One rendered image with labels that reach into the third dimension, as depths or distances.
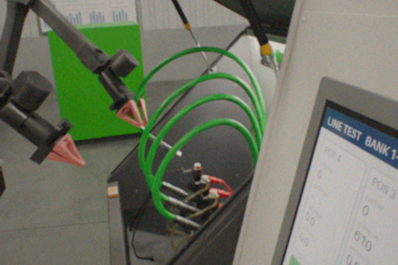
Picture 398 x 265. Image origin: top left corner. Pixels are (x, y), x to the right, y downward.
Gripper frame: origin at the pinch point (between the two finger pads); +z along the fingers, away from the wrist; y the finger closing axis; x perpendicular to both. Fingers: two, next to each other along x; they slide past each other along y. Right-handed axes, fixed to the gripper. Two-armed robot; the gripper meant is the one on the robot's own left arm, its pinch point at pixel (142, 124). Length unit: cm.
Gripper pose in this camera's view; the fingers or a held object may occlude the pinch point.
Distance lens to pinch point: 113.3
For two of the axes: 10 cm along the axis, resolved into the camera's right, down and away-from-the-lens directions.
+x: -6.7, 6.4, 3.8
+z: 6.0, 7.7, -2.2
